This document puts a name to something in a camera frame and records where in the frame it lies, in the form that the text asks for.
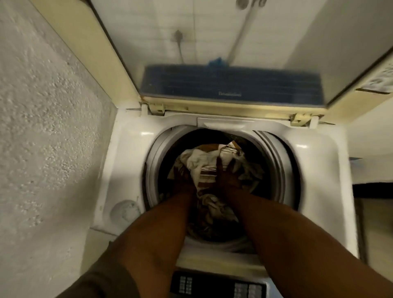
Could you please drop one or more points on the person's right hand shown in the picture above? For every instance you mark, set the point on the person's right hand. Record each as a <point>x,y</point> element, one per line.
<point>228,182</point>

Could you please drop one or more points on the person's left hand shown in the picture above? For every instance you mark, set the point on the person's left hand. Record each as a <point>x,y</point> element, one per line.
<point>183,184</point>

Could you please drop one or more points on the person's left fingers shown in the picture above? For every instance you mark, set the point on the person's left fingers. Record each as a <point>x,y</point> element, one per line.
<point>180,173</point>

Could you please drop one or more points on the person's right fingers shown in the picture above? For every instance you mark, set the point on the person's right fingers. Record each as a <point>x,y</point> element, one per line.
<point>230,167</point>

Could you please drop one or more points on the white brown-striped cloth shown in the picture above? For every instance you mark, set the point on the white brown-striped cloth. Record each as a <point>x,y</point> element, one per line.
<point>201,167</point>

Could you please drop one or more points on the person's left forearm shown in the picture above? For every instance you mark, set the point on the person's left forearm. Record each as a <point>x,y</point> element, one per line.
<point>159,242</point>

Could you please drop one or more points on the person's right forearm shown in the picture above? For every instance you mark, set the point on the person's right forearm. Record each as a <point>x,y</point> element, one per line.
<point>291,245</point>

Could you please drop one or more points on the brown cloth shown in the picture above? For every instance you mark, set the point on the brown cloth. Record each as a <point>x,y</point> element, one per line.
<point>232,144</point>

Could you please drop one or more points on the round white dispenser cap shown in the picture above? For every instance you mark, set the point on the round white dispenser cap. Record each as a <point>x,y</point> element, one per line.
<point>126,211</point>

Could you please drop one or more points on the white top-load washing machine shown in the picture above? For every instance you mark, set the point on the white top-load washing machine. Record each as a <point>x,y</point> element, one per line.
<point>319,159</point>

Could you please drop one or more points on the blue plastic object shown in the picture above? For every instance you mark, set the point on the blue plastic object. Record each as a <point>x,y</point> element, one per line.
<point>218,62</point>

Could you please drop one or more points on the dark washer control panel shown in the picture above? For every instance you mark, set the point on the dark washer control panel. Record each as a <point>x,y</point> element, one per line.
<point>215,287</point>

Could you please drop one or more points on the dark olive sleeve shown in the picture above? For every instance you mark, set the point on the dark olive sleeve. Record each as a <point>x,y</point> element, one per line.
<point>101,276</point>

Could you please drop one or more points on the white pipe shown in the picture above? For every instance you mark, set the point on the white pipe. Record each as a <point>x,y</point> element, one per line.
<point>245,30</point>

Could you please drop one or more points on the clear beige-framed washer lid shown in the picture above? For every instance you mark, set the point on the clear beige-framed washer lid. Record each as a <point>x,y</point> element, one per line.
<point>101,52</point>

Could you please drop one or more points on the printed lid sticker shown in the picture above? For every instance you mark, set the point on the printed lid sticker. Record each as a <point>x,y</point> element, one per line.
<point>379,76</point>

